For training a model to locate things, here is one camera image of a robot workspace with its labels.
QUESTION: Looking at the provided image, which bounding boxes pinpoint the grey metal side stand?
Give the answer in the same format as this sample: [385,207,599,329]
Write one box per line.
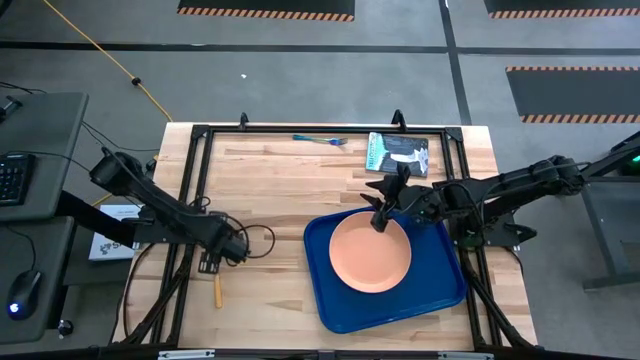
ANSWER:
[579,174,640,291]

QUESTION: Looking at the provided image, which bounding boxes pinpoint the white printed box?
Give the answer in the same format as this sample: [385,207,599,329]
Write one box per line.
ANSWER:
[88,203,144,262]

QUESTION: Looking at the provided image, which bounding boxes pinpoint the iridescent blue fork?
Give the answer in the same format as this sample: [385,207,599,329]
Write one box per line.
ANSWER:
[292,133,349,148]

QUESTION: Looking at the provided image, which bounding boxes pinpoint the black computer mouse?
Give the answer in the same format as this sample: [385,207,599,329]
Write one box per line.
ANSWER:
[6,269,44,322]

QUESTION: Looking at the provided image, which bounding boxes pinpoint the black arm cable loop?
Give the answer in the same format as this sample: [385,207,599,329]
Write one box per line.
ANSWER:
[227,214,277,261]

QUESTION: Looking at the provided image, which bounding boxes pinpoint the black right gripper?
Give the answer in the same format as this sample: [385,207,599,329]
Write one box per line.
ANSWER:
[359,163,446,234]

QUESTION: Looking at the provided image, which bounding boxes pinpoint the black aluminium table frame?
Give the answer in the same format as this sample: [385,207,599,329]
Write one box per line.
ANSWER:
[117,110,539,354]

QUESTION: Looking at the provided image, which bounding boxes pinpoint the peach round plate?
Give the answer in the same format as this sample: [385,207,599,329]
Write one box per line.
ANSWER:
[328,210,413,295]

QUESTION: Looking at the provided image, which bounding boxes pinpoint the dark book with teal spine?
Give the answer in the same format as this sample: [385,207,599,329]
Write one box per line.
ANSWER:
[365,131,431,178]

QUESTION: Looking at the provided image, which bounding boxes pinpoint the black device with green light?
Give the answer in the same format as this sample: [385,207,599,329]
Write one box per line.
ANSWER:
[609,130,640,177]

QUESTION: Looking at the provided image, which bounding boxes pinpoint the yellow floor cable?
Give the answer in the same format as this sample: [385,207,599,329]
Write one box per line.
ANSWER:
[40,0,174,123]

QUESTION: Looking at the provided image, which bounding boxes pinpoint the black hazard-striped floor mat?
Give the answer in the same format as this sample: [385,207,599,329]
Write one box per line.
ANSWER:
[177,0,356,23]
[505,66,640,125]
[483,0,640,20]

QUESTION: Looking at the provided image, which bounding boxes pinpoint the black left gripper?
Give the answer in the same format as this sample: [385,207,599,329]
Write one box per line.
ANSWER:
[198,224,250,275]

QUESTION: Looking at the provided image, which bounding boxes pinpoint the silver frame bracket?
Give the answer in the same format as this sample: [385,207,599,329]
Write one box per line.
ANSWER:
[437,351,495,360]
[157,349,217,360]

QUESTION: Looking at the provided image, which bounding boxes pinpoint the black desk handle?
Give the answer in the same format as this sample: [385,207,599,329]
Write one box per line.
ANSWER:
[0,95,24,124]

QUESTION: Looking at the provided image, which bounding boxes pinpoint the black keyboard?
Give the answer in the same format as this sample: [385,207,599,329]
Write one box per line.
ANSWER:
[0,153,37,208]

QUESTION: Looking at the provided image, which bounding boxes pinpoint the grey desk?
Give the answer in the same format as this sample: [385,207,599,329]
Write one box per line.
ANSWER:
[0,91,90,346]

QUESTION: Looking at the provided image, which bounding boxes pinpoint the blue plastic tray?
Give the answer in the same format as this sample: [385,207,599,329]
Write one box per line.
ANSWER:
[303,205,469,335]

